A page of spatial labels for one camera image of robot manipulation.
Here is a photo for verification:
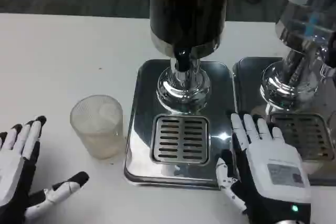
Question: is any steel drip tray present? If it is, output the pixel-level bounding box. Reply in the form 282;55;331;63
232;57;336;187
123;59;238;190

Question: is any clear drink dispenser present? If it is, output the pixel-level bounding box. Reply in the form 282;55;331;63
259;0;336;117

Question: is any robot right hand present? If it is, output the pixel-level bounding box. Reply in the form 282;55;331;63
215;112;312;224

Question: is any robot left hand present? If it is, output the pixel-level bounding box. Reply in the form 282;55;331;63
0;115;90;224

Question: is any dark drink dispenser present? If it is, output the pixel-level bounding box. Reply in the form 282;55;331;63
148;0;234;115

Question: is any clear ribbed glass cup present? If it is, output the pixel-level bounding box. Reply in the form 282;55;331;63
69;94;124;160

